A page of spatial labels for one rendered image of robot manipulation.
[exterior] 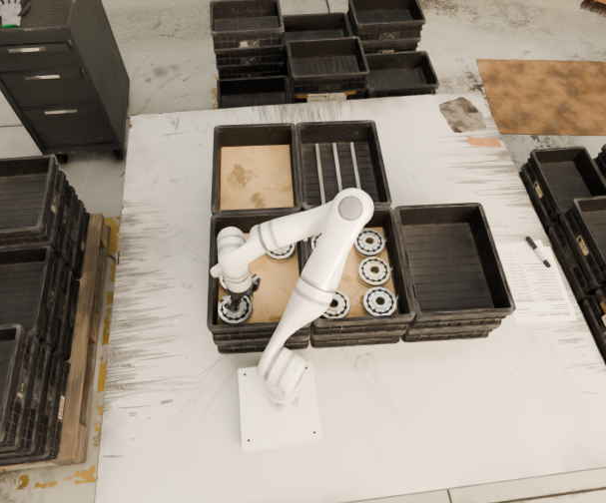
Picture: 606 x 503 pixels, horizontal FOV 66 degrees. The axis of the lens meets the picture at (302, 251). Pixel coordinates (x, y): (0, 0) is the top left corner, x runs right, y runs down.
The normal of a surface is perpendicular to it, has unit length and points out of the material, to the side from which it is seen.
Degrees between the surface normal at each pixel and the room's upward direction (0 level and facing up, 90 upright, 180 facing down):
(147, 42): 0
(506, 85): 0
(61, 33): 90
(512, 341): 0
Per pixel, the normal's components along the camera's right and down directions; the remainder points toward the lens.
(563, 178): 0.02, -0.51
